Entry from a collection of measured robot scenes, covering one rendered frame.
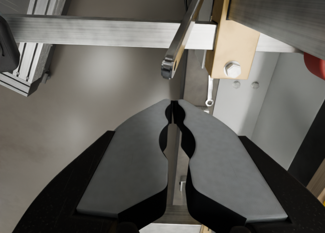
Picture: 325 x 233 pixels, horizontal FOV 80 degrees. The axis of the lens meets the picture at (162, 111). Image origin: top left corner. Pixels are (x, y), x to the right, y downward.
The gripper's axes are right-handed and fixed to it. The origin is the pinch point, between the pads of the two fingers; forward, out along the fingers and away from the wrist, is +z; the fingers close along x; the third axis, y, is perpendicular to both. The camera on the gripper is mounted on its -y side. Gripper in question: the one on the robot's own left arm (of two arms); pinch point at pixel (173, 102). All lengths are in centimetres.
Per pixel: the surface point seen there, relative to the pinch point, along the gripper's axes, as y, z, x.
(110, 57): 27, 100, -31
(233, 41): -1.2, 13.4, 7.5
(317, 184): 21.3, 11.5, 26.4
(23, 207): 178, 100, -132
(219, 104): 21.0, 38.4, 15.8
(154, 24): -2.6, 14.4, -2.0
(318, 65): 0.3, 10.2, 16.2
